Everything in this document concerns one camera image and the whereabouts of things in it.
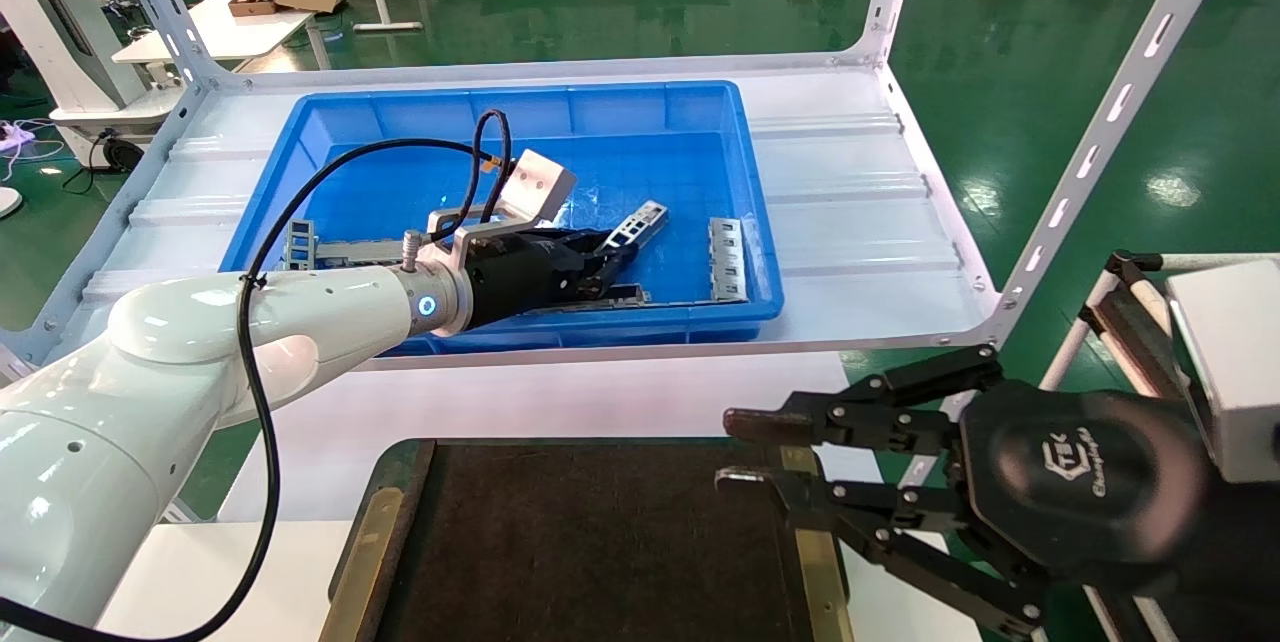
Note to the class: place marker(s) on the grey slotted metal bracket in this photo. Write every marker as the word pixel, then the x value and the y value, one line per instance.
pixel 727 262

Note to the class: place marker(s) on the white metal shelf rack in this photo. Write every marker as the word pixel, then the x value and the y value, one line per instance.
pixel 850 222

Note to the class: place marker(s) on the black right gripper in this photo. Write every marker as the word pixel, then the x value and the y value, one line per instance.
pixel 1090 477

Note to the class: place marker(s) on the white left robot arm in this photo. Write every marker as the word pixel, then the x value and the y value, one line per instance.
pixel 150 402

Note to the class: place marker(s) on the perforated grey metal part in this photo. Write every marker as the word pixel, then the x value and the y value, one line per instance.
pixel 645 219

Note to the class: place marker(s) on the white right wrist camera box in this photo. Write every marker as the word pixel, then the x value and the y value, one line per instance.
pixel 1230 372

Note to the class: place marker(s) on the large blue plastic bin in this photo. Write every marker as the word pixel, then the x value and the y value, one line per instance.
pixel 640 162

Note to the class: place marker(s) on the white tube frame stand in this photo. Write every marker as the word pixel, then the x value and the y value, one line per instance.
pixel 1125 322

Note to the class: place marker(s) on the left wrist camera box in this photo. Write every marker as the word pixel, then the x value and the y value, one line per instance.
pixel 535 184

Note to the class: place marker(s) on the grey ladder-shaped metal part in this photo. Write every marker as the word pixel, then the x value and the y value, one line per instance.
pixel 289 252

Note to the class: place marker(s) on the grey metal bracket, front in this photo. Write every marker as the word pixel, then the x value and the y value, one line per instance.
pixel 630 297

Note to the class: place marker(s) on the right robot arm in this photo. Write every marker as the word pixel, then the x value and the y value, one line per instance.
pixel 1230 562

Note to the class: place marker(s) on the white power strip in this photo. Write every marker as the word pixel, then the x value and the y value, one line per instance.
pixel 12 134

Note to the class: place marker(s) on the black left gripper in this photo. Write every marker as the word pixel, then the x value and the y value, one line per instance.
pixel 510 277

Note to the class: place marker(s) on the white table with box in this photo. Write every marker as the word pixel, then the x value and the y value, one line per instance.
pixel 220 32

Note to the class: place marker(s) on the long grey metal channel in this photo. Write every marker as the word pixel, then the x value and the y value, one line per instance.
pixel 360 250

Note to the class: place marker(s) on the black wheel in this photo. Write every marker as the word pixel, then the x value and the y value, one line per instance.
pixel 122 154

